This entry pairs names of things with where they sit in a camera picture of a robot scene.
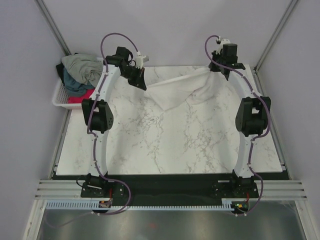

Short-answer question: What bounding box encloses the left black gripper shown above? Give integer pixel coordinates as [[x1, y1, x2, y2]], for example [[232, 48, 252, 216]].
[[119, 66, 146, 91]]

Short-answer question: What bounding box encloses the white t shirt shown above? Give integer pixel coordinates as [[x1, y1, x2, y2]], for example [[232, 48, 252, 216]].
[[144, 67, 226, 111]]

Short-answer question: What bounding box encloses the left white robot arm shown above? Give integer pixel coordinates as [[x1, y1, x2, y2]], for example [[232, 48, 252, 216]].
[[80, 51, 149, 198]]

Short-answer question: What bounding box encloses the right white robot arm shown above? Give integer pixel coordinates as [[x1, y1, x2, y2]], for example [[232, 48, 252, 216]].
[[209, 39, 271, 198]]

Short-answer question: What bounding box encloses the grey t shirt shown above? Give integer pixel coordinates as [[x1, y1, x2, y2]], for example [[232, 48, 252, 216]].
[[61, 53, 103, 88]]

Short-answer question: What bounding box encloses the teal t shirt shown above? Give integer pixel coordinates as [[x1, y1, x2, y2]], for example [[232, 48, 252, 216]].
[[63, 68, 95, 97]]

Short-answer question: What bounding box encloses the red t shirt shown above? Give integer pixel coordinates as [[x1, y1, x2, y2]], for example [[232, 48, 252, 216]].
[[67, 88, 95, 104]]

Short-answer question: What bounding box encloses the white plastic basket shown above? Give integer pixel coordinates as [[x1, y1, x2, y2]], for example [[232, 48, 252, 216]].
[[52, 57, 104, 109]]

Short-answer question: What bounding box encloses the black t shirt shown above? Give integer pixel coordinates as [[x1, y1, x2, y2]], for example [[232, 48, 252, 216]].
[[55, 52, 82, 83]]

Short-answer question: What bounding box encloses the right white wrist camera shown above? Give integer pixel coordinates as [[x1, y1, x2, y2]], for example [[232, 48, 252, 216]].
[[216, 37, 231, 55]]

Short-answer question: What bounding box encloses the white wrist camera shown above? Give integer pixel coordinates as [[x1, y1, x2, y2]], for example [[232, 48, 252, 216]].
[[131, 51, 149, 69], [216, 37, 231, 55]]

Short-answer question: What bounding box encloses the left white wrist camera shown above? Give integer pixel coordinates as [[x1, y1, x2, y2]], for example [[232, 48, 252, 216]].
[[131, 51, 149, 69]]

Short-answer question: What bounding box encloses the right aluminium frame post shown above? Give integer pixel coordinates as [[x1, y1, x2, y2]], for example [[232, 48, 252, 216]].
[[253, 0, 300, 73]]

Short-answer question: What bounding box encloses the aluminium frame post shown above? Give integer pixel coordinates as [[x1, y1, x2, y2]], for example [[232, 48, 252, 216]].
[[253, 0, 300, 73], [34, 0, 71, 56]]

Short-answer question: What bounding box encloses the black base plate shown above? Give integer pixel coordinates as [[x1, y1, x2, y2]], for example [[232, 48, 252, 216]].
[[97, 173, 256, 206]]

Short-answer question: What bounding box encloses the left aluminium frame post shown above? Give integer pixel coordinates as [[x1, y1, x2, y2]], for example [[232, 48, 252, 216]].
[[34, 0, 71, 56]]

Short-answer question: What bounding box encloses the aluminium front rail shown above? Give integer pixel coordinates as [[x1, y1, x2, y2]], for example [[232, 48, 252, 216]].
[[35, 180, 307, 201]]

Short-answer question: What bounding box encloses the white slotted cable duct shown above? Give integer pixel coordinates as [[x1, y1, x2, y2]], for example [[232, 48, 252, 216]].
[[45, 199, 250, 211]]

